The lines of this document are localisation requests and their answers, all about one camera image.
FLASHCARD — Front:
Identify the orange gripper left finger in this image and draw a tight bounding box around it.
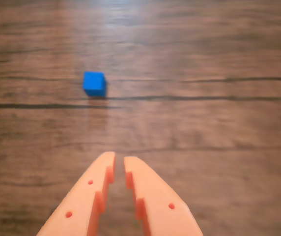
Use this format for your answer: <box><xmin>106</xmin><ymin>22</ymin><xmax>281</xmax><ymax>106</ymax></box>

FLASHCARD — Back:
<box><xmin>36</xmin><ymin>151</ymin><xmax>116</xmax><ymax>236</ymax></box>

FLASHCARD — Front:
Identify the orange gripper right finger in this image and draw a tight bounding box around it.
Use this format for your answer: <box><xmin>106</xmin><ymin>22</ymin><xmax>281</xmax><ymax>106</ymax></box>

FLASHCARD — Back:
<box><xmin>123</xmin><ymin>156</ymin><xmax>204</xmax><ymax>236</ymax></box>

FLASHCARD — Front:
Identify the blue cube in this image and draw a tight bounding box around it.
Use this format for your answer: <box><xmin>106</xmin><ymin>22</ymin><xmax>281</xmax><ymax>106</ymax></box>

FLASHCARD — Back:
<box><xmin>82</xmin><ymin>71</ymin><xmax>108</xmax><ymax>97</ymax></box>

